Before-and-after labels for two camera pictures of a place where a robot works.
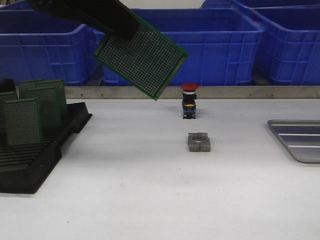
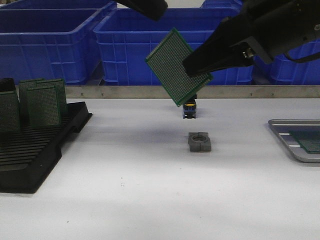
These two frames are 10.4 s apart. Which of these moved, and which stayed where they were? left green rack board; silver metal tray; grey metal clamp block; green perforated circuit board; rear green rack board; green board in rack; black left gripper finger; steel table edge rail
Moved: black left gripper finger; green perforated circuit board
Stayed: green board in rack; grey metal clamp block; rear green rack board; silver metal tray; left green rack board; steel table edge rail
